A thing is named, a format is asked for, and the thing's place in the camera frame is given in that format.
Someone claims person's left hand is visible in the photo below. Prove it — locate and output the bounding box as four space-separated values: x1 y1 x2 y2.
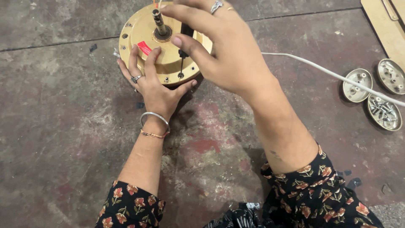
117 44 198 125

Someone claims person's right hand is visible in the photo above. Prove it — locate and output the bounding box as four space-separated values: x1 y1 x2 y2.
158 0 279 100

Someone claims black handled screwdriver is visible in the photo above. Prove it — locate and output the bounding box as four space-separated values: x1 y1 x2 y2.
177 23 195 79

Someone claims gold round fan motor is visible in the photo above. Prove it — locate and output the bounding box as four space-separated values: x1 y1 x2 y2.
119 1 213 87

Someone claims silver bangle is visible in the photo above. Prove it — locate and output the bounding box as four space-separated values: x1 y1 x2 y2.
139 111 171 133

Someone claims black floral left sleeve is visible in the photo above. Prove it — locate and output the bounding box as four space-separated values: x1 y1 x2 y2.
95 180 166 228

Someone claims black floral sleeve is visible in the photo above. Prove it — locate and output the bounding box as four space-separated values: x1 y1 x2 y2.
260 145 385 228
95 180 166 228

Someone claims black white patterned garment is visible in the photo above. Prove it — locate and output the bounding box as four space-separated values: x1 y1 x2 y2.
202 202 273 228

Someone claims wooden board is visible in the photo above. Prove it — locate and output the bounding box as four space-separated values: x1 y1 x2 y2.
361 0 405 72

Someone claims round metal cap holding screws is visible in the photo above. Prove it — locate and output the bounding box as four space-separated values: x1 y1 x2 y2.
367 94 403 132

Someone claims pile of silver screws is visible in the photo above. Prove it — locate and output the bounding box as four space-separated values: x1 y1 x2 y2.
370 97 399 123

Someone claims black floral right sleeve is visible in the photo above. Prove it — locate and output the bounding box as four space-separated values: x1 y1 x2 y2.
260 145 385 228

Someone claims orange thread bracelet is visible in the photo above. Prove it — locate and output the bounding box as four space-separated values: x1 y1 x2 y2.
140 129 171 139

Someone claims silver patterned finger ring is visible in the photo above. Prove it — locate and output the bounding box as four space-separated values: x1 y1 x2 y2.
210 0 224 15

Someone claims white cable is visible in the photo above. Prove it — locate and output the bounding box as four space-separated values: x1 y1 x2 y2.
261 52 405 107

